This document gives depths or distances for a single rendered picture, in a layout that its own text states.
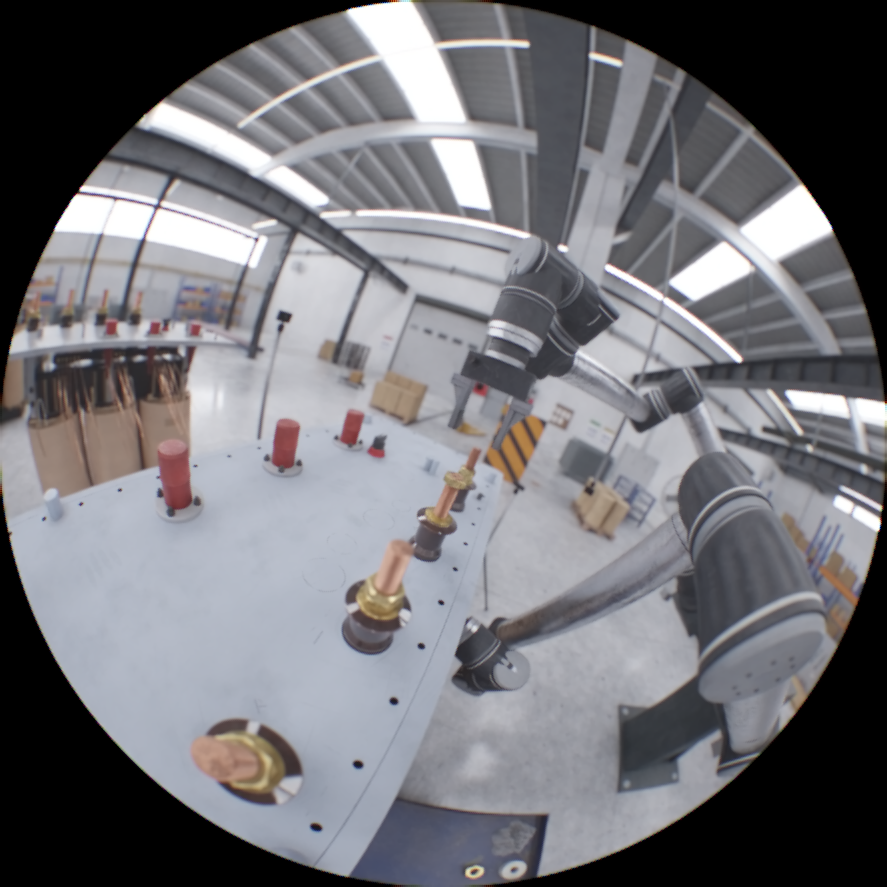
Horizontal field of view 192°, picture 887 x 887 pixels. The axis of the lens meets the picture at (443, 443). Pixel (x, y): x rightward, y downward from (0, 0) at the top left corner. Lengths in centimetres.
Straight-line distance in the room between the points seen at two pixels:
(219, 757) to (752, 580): 40
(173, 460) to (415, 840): 103
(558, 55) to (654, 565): 329
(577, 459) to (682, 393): 769
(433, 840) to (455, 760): 104
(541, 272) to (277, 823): 83
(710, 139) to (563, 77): 652
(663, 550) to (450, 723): 169
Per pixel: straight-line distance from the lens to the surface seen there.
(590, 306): 57
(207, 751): 21
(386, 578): 32
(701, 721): 234
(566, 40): 310
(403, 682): 44
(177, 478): 58
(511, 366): 47
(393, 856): 96
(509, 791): 207
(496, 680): 68
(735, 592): 31
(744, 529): 36
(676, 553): 50
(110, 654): 50
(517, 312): 46
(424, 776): 185
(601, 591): 57
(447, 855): 100
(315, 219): 1032
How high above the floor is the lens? 177
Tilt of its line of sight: 16 degrees down
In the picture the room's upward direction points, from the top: 22 degrees clockwise
